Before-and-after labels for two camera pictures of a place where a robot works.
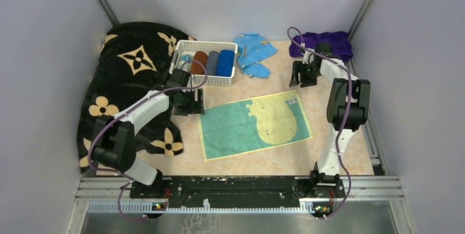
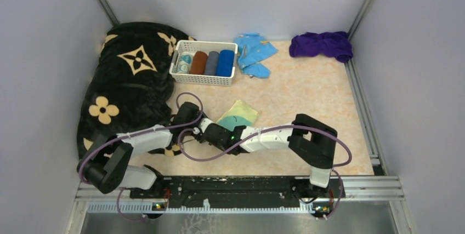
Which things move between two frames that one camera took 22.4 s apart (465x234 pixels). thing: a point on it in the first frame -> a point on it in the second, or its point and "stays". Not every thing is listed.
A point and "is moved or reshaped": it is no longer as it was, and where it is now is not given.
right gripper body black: x=307 y=75 -> x=220 y=147
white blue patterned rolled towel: x=185 y=62 stays
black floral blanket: x=135 y=59 stays
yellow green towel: x=250 y=125 is moved or reshaped
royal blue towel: x=226 y=62 stays
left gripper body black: x=188 y=105 -> x=189 y=127
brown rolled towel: x=196 y=67 stays
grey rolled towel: x=213 y=60 stays
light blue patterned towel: x=252 y=49 stays
